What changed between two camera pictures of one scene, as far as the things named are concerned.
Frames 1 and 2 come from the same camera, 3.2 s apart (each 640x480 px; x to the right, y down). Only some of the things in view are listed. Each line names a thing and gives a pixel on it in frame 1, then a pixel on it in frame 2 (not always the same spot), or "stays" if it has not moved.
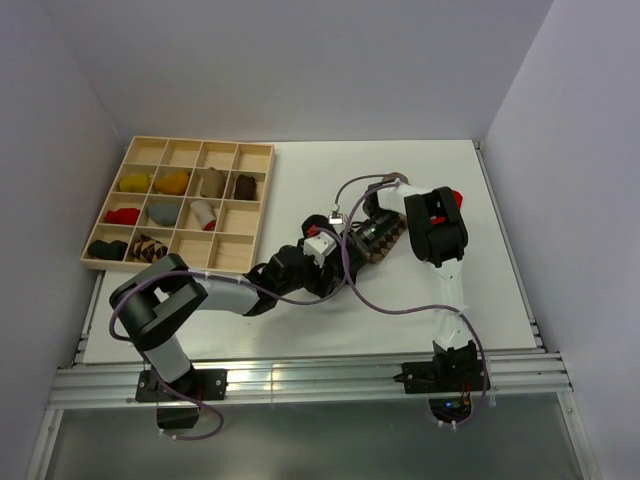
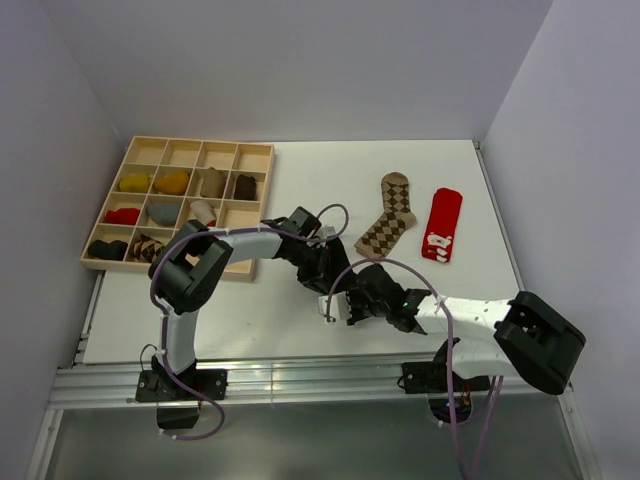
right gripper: (356, 247) to (352, 293)
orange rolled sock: (174, 184) stays
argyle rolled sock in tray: (148, 249) stays
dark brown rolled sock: (245, 187) stays
